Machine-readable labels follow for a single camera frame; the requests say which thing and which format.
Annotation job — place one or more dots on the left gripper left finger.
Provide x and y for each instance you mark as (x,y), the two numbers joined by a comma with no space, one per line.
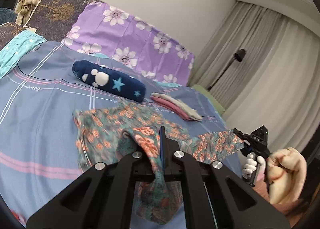
(102,197)

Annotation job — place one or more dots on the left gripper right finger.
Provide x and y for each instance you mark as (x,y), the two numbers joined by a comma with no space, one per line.
(213,196)

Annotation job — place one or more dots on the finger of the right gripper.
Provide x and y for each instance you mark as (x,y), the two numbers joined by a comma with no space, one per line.
(243,136)

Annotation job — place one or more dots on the floral green orange shirt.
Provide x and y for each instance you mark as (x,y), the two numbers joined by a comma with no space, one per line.
(107,135)

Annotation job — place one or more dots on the pink sleeve right forearm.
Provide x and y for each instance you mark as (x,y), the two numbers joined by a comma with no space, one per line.
(281,180)

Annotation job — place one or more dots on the beige clothes pile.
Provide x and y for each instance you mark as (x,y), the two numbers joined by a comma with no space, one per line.
(24,10)

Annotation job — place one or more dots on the right white gloved hand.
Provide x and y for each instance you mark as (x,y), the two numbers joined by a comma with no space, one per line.
(251,164)

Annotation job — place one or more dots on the green pillow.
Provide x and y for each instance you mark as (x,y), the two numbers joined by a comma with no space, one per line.
(220,109)

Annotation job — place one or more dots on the folded beige garment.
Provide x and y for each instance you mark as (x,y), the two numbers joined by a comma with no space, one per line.
(190,111)

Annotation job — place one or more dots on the grey pleated curtain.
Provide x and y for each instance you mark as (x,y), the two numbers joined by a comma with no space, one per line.
(263,68)

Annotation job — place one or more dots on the blue plaid bed sheet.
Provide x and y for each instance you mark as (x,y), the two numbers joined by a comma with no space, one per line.
(39,157)

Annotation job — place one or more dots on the folded pink garment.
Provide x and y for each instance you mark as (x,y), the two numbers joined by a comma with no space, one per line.
(172,107)

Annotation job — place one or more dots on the red smartphone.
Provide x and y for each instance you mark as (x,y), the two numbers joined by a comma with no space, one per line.
(19,217)

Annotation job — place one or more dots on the navy star plush blanket roll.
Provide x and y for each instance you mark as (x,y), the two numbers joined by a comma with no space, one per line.
(109,80)

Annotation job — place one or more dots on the purple floral pillow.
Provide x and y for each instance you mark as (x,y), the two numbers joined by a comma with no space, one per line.
(131,41)

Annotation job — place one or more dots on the turquoise blanket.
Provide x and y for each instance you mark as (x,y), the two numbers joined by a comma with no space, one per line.
(21,44)

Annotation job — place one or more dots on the dark tree pattern headboard cushion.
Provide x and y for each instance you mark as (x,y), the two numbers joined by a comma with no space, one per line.
(52,19)

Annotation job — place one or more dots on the dark deer pattern side cushion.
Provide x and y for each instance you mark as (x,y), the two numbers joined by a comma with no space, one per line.
(7,32)

